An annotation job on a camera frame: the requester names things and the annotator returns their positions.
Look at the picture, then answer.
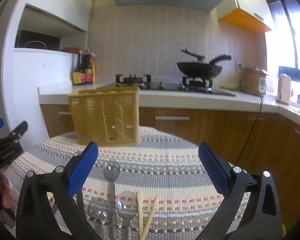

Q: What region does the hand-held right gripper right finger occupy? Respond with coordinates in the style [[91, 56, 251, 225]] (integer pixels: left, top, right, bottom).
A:
[[195, 142, 283, 240]]

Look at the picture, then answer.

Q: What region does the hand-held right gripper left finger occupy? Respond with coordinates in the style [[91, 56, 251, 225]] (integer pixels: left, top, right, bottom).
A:
[[16, 142, 108, 240]]

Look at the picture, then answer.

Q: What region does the wooden utensil holder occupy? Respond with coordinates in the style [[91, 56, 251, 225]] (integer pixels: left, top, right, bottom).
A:
[[67, 86, 140, 147]]

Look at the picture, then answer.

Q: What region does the wooden chopstick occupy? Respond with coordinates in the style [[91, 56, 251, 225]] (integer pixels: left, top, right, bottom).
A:
[[139, 194, 159, 240], [137, 191, 143, 240]]

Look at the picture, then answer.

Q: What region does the person's left hand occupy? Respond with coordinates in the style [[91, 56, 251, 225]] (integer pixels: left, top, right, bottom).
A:
[[0, 172, 16, 209]]

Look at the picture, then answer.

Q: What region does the wooden base cabinet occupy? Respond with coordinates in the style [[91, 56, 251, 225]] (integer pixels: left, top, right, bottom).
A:
[[40, 104, 300, 230]]

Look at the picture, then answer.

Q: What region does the striped woven mat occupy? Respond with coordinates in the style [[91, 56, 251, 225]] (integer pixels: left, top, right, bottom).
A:
[[5, 126, 252, 240]]

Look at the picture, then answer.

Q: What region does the slim dark sauce bottle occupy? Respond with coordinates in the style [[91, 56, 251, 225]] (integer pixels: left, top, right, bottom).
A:
[[72, 50, 87, 86]]

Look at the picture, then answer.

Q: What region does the large dark sauce bottle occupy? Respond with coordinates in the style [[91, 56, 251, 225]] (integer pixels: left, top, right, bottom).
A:
[[83, 49, 96, 84]]

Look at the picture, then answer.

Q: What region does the brown woven basket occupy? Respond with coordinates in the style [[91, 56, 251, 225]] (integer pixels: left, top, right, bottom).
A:
[[60, 46, 82, 54]]

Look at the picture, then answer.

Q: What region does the black gas stove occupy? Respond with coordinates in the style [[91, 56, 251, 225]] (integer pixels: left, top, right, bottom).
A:
[[100, 74, 237, 97]]

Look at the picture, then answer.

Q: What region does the beige rice cooker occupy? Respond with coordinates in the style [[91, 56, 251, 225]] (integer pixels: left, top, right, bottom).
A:
[[242, 66, 269, 96]]

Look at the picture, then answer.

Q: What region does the black wok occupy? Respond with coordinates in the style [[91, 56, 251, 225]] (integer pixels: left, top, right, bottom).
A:
[[177, 54, 232, 79]]

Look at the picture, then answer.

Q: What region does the white electric kettle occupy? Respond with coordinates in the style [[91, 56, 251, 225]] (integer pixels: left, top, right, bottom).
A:
[[277, 74, 292, 104]]

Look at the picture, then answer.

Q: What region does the dark framed window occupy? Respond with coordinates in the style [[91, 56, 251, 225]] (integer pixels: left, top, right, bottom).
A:
[[267, 0, 300, 71]]

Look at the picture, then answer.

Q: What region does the metal drawer handle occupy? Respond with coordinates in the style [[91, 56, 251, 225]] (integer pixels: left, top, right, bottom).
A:
[[155, 116, 190, 121]]

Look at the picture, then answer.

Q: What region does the black power cable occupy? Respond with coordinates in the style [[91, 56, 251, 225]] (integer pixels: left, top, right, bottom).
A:
[[236, 92, 263, 165]]

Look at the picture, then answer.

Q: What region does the white wire handle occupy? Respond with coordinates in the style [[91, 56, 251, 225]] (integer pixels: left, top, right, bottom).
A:
[[24, 40, 47, 49]]

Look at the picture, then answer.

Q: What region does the white wall cabinet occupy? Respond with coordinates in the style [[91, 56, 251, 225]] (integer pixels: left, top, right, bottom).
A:
[[15, 0, 98, 33]]

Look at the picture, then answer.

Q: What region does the orange wall cabinet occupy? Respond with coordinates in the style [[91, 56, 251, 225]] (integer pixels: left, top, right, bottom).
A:
[[219, 0, 275, 34]]

